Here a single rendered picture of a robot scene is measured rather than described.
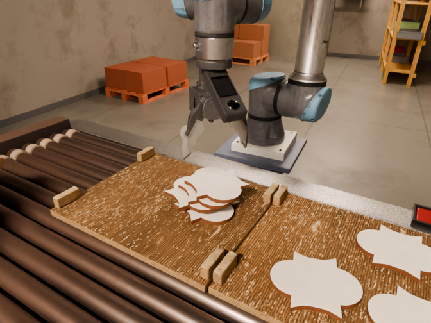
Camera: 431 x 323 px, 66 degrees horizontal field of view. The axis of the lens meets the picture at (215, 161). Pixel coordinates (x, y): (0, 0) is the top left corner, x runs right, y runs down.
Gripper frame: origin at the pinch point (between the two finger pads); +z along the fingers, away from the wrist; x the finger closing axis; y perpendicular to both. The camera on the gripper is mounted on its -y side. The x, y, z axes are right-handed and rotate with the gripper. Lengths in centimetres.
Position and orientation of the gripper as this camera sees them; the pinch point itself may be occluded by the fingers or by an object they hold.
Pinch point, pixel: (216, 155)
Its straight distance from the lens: 73.0
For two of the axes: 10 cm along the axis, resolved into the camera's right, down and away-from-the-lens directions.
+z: -0.2, 8.9, 4.6
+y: -4.1, -4.2, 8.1
